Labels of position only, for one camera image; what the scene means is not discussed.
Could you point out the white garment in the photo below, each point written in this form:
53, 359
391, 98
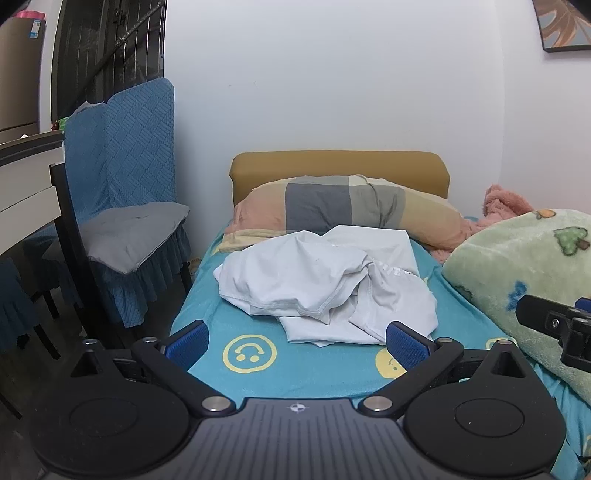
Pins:
323, 277

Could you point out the mustard yellow headboard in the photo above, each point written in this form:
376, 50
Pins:
337, 164

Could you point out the teal printed bed sheet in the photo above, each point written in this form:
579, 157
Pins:
258, 323

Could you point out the dark window with grille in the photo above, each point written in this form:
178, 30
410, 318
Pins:
115, 50

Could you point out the green fleece printed blanket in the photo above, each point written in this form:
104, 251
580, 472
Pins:
508, 258

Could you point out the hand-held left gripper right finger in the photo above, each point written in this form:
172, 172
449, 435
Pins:
408, 346

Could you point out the dark wooden chair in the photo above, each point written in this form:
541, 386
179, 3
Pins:
61, 198

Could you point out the small green and red item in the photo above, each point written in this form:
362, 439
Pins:
63, 122

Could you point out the pink plush cloth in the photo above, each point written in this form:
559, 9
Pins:
501, 201

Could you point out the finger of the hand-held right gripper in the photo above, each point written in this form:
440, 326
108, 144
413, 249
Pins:
545, 316

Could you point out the grey seat cushion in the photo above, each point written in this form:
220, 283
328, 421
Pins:
134, 230

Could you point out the pink container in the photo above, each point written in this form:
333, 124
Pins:
30, 15

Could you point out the colour block pillow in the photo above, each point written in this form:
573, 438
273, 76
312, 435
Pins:
318, 203

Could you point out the framed wall picture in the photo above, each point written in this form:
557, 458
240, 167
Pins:
568, 27

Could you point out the white table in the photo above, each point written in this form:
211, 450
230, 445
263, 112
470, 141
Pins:
23, 203

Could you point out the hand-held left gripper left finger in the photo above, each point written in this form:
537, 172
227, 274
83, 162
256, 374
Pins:
187, 345

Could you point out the beige refrigerator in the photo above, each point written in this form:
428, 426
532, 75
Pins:
18, 74

